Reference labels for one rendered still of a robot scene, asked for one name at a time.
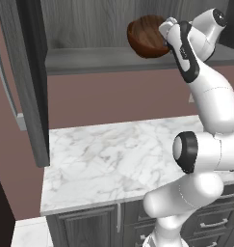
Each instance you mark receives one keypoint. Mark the dark tall panel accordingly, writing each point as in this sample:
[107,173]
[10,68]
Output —
[1,212]

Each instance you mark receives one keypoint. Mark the grey base cabinet door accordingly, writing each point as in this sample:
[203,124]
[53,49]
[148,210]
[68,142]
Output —
[86,226]

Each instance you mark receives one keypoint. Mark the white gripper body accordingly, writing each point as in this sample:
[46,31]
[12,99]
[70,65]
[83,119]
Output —
[168,26]

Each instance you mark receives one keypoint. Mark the dark grey cabinet door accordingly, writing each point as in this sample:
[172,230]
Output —
[231,22]
[28,80]

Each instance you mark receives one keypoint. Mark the grey wall cabinet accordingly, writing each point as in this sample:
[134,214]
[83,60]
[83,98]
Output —
[121,59]

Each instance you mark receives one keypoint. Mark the brown wooden bowl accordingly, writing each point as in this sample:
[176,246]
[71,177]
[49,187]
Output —
[145,37]

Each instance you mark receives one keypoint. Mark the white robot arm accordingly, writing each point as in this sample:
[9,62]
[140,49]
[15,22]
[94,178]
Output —
[214,106]

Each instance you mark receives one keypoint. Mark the grey drawer front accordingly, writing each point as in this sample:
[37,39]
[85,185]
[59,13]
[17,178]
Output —
[229,195]
[141,236]
[214,222]
[134,210]
[214,241]

